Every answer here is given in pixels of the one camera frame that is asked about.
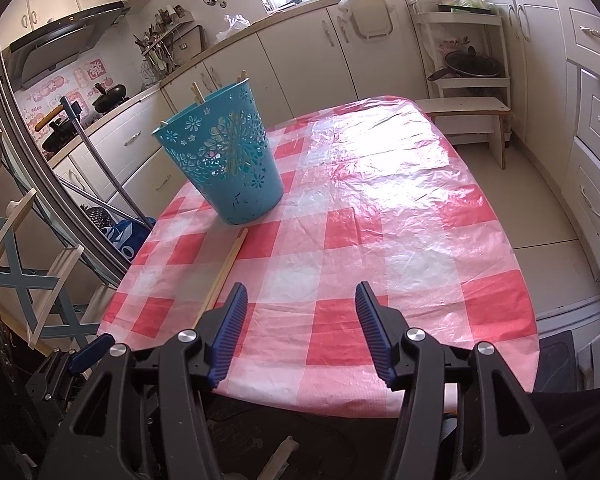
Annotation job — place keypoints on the white tiered kitchen shelf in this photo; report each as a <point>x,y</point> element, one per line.
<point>500,45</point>

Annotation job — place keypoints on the white plastic bag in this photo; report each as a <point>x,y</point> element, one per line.
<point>232,27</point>

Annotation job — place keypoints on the cream kitchen base cabinets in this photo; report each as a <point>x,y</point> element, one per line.
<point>300,55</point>

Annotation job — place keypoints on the dark frying pan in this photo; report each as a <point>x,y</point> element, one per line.
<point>470,65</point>

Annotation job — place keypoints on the pink wall stickers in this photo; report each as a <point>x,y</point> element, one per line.
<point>65,85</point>

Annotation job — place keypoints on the white hanging plastic holder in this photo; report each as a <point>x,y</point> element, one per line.
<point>370,17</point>

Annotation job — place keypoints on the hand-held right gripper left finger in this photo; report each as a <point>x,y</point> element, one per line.
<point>226,337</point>

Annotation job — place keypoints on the blue plastic bag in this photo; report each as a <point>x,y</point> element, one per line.
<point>127,240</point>

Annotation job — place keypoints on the patterned waste bin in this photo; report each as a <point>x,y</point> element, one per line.
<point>99,217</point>

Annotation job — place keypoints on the black range hood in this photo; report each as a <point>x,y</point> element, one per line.
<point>60,42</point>

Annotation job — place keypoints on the teal perforated plastic basket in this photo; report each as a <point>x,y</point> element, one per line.
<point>230,160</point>

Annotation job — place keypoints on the black wok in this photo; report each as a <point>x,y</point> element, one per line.
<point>111,97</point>

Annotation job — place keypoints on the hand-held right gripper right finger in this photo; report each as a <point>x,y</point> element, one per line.
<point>376,337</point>

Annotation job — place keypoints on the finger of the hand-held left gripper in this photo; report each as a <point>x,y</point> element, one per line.
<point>92,352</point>

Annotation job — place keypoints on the beige folding rack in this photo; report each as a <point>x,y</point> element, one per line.
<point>25,270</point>

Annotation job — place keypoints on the wooden step stool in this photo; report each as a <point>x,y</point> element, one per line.
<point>465,110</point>

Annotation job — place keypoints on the black cooking pot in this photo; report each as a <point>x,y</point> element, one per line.
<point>60,137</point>

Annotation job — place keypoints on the pink checked plastic tablecloth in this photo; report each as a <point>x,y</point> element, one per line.
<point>380,220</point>

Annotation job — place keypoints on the wall utensil rack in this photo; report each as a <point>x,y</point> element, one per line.
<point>167,42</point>

